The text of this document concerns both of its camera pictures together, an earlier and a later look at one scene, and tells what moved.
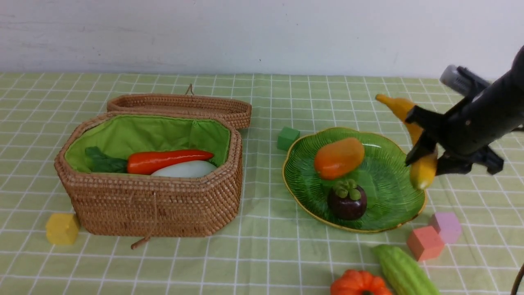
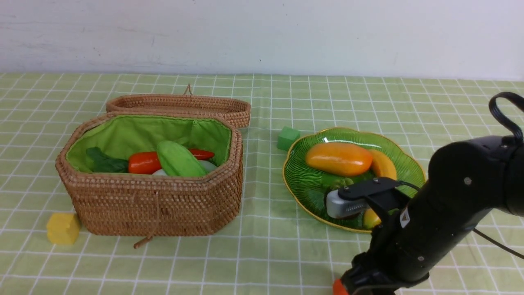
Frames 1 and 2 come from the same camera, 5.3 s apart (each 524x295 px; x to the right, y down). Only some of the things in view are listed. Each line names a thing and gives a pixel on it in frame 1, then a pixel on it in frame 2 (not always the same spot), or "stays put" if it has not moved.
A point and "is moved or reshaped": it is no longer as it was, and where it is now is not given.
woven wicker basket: [136, 206] stays put
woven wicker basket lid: [237, 110] stays put
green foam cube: [286, 137] stays put
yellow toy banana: [423, 170] → [384, 167]
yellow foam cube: [62, 228] stays put
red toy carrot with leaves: [143, 162] stays put
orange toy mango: [335, 157] is moved or reshaped
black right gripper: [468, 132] → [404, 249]
